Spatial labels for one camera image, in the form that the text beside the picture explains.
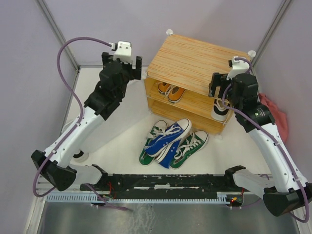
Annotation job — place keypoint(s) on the black sneaker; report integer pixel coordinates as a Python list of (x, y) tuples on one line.
[(80, 156), (219, 112)]

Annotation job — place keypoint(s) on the wooden shoe cabinet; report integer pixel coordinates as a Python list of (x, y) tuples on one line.
[(189, 64)]

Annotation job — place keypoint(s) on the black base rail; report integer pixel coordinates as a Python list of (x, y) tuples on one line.
[(185, 186)]

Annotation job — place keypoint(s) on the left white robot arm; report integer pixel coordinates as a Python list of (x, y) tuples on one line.
[(54, 162)]

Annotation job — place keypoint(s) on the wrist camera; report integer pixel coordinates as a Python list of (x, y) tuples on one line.
[(122, 51), (238, 65)]

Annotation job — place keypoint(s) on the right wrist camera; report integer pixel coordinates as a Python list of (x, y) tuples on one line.
[(238, 65)]

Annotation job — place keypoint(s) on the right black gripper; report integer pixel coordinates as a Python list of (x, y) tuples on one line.
[(217, 80)]

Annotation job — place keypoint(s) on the pink cloth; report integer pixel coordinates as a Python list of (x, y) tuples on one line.
[(279, 116)]

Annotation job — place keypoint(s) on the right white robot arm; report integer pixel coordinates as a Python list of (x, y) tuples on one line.
[(289, 189)]

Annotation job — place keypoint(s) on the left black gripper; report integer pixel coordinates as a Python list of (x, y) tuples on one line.
[(135, 74)]

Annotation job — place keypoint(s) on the green sneaker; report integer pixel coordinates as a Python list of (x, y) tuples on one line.
[(155, 131), (194, 142)]

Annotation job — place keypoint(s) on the blue sneaker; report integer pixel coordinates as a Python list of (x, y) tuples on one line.
[(177, 131), (166, 155)]

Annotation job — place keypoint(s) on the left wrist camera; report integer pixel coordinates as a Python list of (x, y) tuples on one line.
[(122, 51)]

